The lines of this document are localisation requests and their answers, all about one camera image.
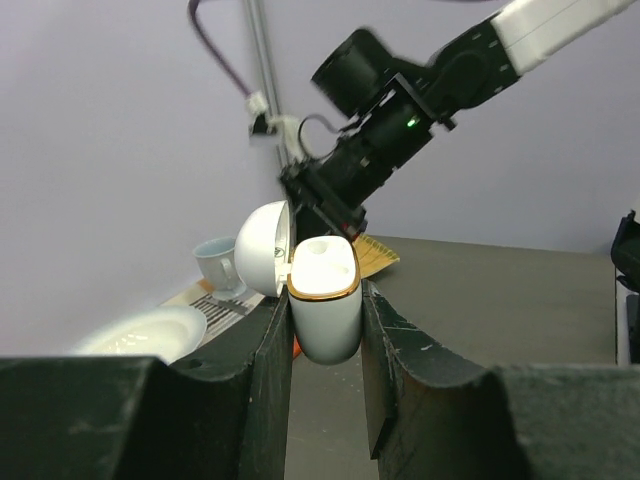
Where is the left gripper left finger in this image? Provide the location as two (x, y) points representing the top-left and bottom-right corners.
(1, 298), (293, 479)

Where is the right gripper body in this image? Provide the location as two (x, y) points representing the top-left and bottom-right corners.
(279, 164), (368, 240)

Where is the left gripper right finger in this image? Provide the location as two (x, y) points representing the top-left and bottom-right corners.
(361, 281), (639, 479)

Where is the white earbud charging case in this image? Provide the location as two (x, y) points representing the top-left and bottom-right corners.
(234, 200), (363, 365)

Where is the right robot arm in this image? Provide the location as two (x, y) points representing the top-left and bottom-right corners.
(279, 1), (631, 241)

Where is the yellow woven cloth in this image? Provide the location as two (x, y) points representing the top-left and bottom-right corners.
(353, 234), (400, 278)

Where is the white plate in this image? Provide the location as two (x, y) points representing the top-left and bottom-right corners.
(70, 306), (207, 364)

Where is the patchwork placemat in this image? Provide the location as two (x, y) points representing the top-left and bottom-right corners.
(162, 279), (263, 346)

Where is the light blue cup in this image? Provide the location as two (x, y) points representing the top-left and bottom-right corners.
(193, 237), (247, 301)

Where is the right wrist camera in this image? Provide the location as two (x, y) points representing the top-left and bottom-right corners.
(245, 91), (305, 161)

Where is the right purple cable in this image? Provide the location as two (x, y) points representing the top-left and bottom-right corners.
(187, 0), (501, 99)

